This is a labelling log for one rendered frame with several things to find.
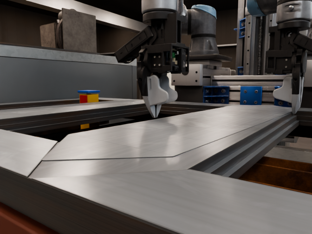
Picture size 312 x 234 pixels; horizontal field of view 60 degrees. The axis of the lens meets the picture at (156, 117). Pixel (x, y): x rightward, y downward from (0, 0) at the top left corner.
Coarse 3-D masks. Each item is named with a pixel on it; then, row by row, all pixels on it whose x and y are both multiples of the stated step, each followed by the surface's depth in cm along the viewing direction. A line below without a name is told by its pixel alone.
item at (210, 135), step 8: (128, 128) 43; (136, 128) 43; (144, 128) 43; (152, 128) 43; (160, 128) 43; (168, 128) 43; (176, 128) 43; (184, 128) 43; (192, 128) 43; (200, 128) 43; (184, 136) 36; (192, 136) 36; (200, 136) 36; (208, 136) 36; (216, 136) 36; (224, 136) 36
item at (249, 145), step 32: (0, 128) 52; (32, 128) 57; (256, 128) 43; (288, 128) 56; (96, 160) 26; (128, 160) 26; (160, 160) 26; (192, 160) 26; (224, 160) 30; (256, 160) 36; (0, 192) 24; (32, 192) 21; (64, 192) 19; (64, 224) 19; (96, 224) 17; (128, 224) 15
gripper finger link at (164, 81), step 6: (162, 78) 59; (168, 78) 58; (162, 84) 59; (168, 84) 59; (168, 90) 59; (174, 90) 58; (174, 96) 58; (168, 102) 59; (156, 108) 59; (156, 114) 59
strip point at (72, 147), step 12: (60, 144) 32; (72, 144) 32; (84, 144) 32; (96, 144) 32; (108, 144) 32; (120, 144) 32; (48, 156) 27; (60, 156) 27; (72, 156) 27; (84, 156) 27; (96, 156) 27; (108, 156) 27; (120, 156) 27; (132, 156) 27; (144, 156) 27; (156, 156) 27; (168, 156) 27
